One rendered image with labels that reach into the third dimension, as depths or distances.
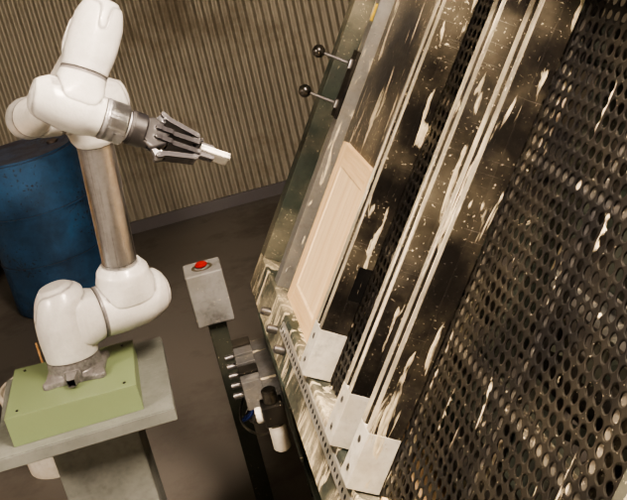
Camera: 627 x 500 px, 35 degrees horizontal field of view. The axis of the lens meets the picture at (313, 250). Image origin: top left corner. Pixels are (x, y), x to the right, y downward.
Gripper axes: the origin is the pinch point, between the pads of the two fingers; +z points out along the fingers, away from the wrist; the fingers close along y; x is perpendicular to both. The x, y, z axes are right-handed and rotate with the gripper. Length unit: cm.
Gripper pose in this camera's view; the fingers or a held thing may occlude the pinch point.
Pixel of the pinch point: (213, 155)
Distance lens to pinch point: 225.0
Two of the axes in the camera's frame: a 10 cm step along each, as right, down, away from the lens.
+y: -0.1, 8.4, -5.5
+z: 8.8, 2.7, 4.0
